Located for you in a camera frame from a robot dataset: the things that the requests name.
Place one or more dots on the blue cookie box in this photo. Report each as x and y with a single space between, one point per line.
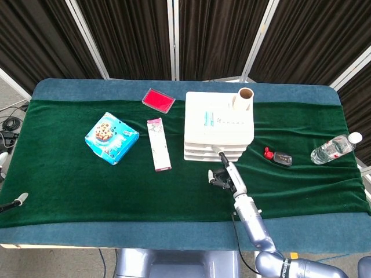
111 139

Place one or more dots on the small black device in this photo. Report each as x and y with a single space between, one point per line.
283 159

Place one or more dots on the green velvet cloth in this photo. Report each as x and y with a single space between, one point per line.
145 194

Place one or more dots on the black power adapter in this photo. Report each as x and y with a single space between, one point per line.
7 142

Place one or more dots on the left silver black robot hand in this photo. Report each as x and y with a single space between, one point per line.
16 201

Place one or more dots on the cardboard paper tube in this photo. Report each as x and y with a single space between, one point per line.
241 101

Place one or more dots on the white trays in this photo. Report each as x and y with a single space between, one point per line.
203 127

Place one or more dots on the small red stamp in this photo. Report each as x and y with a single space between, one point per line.
268 154

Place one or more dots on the long white pink box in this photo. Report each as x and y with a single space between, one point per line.
159 144

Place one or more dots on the clear plastic water bottle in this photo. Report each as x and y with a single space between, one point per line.
333 149

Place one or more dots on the blue table mat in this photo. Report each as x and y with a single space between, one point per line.
145 236

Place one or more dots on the red ink pad case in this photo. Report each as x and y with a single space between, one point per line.
158 100

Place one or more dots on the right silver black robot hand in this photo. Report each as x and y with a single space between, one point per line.
234 179

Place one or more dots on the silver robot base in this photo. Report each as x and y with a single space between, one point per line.
174 263

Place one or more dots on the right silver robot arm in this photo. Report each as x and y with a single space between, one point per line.
252 220

